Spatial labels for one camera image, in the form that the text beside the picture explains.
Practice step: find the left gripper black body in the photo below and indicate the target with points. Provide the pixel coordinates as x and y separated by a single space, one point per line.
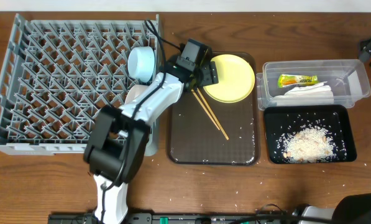
209 74

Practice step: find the wooden chopstick short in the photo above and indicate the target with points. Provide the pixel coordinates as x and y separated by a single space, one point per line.
205 109

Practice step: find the wooden chopstick long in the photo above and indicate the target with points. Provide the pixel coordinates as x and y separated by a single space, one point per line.
212 113

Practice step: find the yellow round plate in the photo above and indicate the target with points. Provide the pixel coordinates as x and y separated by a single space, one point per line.
236 79

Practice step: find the light blue bowl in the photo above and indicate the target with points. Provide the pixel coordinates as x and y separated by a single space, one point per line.
141 63

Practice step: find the white pink shallow bowl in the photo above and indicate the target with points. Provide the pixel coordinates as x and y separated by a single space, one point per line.
134 92

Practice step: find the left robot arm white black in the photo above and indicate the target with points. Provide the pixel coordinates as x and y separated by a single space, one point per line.
116 147

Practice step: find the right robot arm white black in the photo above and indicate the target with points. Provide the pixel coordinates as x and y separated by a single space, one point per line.
352 209

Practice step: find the clear plastic waste bin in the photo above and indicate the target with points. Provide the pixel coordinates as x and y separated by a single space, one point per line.
347 78

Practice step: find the black waste tray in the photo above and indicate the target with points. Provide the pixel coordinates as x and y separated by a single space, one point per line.
334 115

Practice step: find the white crumpled napkin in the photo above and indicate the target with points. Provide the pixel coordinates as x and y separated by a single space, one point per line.
318 94

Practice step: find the dark brown serving tray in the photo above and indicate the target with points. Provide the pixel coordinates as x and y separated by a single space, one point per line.
194 139

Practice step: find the yellow green snack wrapper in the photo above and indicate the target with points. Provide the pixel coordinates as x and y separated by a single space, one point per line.
286 80

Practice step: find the spilled rice pile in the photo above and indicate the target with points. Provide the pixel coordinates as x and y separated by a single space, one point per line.
309 143

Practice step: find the grey plastic dish rack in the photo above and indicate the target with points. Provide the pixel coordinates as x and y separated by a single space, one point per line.
57 75

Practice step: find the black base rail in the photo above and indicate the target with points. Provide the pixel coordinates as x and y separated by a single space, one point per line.
147 218

